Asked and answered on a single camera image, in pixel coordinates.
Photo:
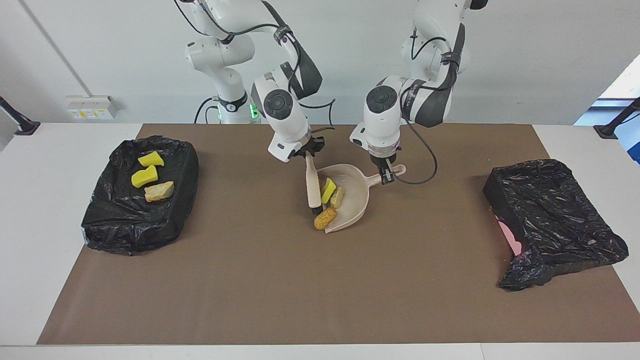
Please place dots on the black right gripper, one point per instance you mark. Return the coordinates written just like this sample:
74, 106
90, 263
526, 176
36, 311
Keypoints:
309, 147

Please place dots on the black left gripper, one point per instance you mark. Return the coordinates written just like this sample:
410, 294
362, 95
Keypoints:
385, 160

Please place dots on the beige hand brush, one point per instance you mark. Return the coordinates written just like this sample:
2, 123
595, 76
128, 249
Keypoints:
314, 185

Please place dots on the beige plastic dustpan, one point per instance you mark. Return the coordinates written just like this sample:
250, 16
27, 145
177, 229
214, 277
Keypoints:
352, 200

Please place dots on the yellow sponge block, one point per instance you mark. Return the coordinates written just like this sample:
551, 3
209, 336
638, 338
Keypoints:
328, 191

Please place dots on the pale bread slice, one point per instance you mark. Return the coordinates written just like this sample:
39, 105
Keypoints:
338, 197

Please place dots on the brown bread roll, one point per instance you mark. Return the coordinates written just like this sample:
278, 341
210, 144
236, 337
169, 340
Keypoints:
325, 219

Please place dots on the tan croissant piece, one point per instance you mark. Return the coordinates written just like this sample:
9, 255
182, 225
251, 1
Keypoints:
159, 192

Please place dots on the yellow wedge sponge piece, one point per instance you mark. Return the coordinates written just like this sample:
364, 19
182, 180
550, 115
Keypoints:
151, 159

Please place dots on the green and yellow sponge piece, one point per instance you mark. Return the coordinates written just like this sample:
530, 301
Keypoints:
145, 176

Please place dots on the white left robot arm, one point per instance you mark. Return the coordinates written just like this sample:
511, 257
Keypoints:
382, 120

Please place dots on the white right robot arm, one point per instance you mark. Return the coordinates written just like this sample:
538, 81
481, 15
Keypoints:
285, 120

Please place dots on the pink plastic bin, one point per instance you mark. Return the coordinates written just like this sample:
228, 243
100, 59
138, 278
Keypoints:
510, 239

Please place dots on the black trash bag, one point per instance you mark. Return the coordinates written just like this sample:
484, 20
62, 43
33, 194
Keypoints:
550, 215

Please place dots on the black bag-lined bin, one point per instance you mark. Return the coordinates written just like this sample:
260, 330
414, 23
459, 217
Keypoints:
135, 225

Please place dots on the brown table mat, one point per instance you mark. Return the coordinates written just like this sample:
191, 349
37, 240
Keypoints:
300, 300

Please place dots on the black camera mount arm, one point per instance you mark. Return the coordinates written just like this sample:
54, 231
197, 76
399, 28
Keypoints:
607, 131
22, 125

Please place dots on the white wall socket box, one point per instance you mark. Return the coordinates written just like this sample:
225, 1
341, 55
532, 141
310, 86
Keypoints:
92, 107

